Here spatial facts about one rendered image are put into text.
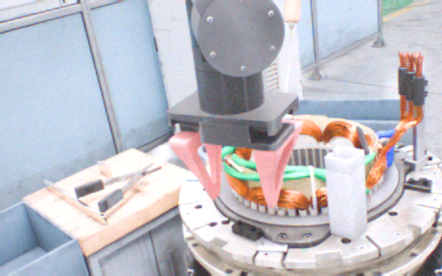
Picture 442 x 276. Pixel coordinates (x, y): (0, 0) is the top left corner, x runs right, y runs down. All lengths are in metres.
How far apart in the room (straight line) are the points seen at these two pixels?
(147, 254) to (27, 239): 0.20
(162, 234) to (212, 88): 0.38
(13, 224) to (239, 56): 0.57
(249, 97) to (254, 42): 0.09
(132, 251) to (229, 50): 0.46
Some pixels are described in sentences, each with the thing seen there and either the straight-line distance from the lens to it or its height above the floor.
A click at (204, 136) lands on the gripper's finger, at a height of 1.24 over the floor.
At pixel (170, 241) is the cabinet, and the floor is 0.98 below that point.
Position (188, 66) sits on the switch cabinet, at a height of 0.64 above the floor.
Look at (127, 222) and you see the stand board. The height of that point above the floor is 1.06.
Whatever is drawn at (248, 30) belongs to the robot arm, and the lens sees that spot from 0.34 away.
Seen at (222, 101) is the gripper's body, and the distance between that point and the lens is 0.43.
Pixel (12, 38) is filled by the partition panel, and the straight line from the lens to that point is 2.84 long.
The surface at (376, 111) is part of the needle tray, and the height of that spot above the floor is 1.04.
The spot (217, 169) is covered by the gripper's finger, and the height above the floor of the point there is 1.19.
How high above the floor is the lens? 1.42
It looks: 23 degrees down
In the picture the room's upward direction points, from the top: 9 degrees counter-clockwise
